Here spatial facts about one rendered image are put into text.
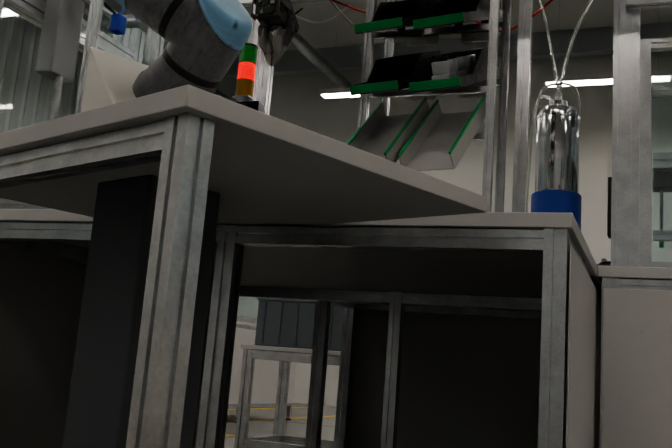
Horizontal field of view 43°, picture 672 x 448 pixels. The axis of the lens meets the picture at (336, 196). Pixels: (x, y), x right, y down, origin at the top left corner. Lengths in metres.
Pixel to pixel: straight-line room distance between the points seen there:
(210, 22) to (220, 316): 0.70
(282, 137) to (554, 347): 0.76
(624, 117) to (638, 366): 1.05
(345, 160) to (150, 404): 0.46
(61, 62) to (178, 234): 2.04
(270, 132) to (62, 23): 1.99
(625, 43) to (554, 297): 1.68
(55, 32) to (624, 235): 2.04
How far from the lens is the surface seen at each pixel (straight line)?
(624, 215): 3.05
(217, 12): 1.50
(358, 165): 1.29
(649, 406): 2.39
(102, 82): 1.59
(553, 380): 1.69
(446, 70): 2.02
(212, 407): 1.90
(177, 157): 1.08
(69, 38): 3.10
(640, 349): 2.40
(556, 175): 2.75
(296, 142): 1.19
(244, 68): 2.43
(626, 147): 3.10
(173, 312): 1.05
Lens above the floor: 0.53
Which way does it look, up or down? 12 degrees up
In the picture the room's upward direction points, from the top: 4 degrees clockwise
